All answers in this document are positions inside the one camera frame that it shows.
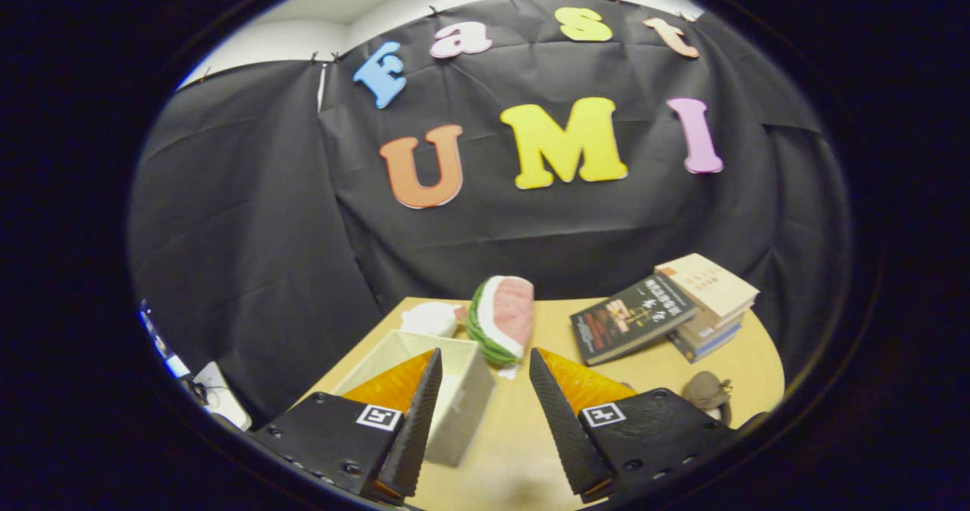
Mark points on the brown fuzzy slipper shoe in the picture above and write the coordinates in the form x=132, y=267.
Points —
x=705, y=390

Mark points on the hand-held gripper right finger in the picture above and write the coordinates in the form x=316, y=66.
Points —
x=557, y=427

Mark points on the white plastic device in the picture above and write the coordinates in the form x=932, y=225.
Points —
x=223, y=397

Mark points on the white plush toy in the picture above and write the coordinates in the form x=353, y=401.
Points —
x=432, y=320

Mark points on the black paperback book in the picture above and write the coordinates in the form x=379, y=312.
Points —
x=633, y=318

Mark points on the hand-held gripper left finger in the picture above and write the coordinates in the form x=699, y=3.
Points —
x=420, y=427

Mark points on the white fabric storage box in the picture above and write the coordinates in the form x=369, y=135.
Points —
x=462, y=405

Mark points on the watermelon slice plush toy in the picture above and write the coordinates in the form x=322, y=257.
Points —
x=504, y=318

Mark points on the blue book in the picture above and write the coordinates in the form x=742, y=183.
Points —
x=705, y=344

